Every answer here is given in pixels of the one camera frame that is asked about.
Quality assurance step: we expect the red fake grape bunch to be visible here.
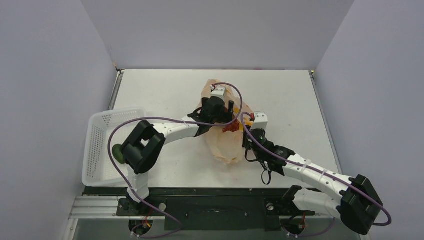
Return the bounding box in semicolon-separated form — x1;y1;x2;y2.
222;120;241;133

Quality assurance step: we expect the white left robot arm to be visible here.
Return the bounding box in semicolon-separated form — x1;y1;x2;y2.
119;96;236;215

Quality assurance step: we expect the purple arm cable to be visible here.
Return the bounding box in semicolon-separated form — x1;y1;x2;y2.
240;111;393;239
107;82;244;239

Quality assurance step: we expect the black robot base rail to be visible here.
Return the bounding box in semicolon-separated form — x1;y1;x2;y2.
83;187;315;232

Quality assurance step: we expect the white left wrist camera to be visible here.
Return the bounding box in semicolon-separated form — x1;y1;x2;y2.
210;86;227;101

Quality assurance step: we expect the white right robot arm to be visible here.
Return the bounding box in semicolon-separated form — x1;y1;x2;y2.
242;127;391;235

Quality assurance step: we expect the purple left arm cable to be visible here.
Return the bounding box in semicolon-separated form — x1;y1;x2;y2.
107;82;244;239

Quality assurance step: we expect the green fake avocado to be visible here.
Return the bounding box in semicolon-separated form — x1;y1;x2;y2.
111;144;126;165

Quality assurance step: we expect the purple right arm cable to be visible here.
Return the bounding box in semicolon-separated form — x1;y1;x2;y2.
240;111;393;239

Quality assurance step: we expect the translucent orange plastic bag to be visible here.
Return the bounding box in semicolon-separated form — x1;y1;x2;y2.
201;79;254;165

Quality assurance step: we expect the white perforated plastic basket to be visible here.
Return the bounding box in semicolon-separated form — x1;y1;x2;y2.
81;108;146;188

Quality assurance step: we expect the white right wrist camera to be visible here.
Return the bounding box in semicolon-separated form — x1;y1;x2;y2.
250;111;268;131

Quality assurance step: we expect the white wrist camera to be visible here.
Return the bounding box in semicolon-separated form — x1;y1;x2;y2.
250;111;268;131
210;86;227;101

